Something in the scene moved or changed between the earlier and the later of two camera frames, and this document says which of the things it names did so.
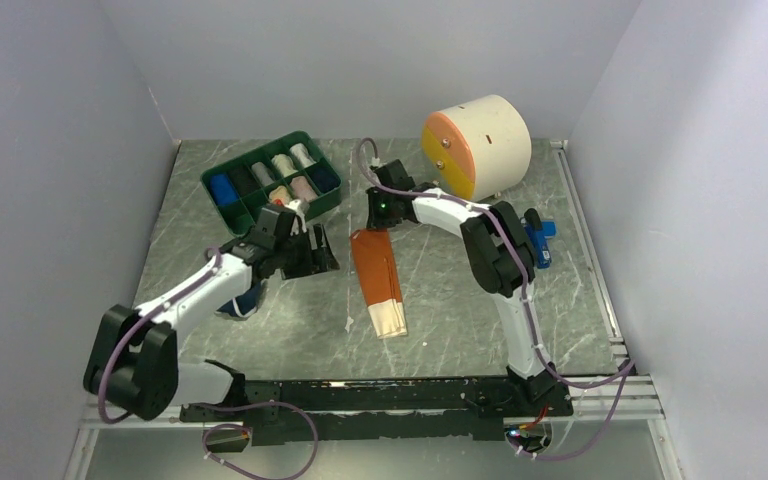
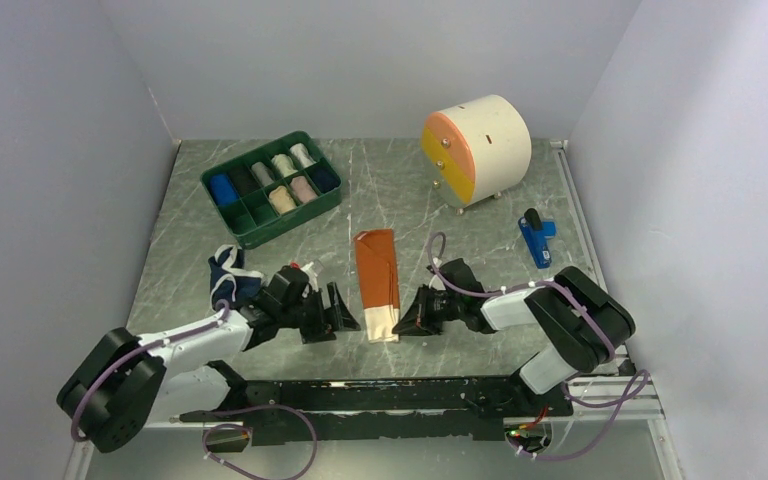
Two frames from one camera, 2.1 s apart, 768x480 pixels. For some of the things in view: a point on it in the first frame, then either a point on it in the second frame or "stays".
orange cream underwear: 375,266 stays
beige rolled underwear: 279,196 stays
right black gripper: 375,221 to 417,321
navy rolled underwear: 323,177 stays
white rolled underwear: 300,150 stays
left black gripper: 320,260 to 323,327
